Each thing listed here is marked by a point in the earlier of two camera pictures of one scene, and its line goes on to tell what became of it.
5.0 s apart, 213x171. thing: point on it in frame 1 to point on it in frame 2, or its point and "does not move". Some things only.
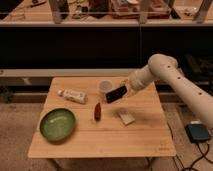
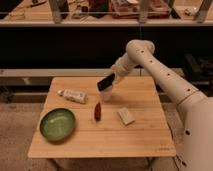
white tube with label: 73,95 does not move
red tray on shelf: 130,9 does not move
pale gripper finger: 122,85 to 106,77
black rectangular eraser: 115,94 to 105,82
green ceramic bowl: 57,124 does not move
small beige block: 125,116 does not move
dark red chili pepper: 97,112 does not move
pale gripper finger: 124,98 to 108,88
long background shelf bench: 69,71 does not move
